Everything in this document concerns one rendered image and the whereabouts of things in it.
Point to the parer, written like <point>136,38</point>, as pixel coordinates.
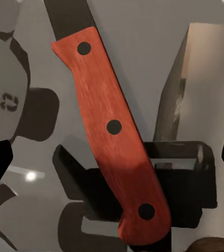
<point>110,128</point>

